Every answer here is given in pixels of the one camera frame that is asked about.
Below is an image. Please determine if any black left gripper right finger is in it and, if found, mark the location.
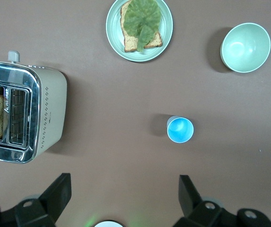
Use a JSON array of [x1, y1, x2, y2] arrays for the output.
[[173, 175, 222, 227]]

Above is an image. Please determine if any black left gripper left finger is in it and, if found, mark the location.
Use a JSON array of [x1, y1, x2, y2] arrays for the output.
[[14, 173, 72, 227]]

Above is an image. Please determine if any light blue plastic cup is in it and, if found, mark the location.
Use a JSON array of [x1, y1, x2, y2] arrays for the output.
[[166, 115, 194, 144]]

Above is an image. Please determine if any beige chrome toaster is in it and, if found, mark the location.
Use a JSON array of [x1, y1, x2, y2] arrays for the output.
[[0, 50, 68, 164]]

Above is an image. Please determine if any brown table cover mat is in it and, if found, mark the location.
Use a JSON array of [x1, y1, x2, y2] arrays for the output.
[[0, 0, 271, 227]]

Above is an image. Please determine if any pale green bowl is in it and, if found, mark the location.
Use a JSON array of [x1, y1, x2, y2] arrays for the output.
[[220, 22, 271, 73]]

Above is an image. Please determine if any toast slice under lettuce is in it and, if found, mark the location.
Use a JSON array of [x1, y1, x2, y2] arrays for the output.
[[120, 0, 163, 52]]

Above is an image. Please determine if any pale green plate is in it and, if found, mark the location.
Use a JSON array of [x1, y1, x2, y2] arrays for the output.
[[105, 0, 174, 62]]

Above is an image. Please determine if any green lettuce leaf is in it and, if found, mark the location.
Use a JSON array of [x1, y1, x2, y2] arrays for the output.
[[123, 0, 161, 52]]

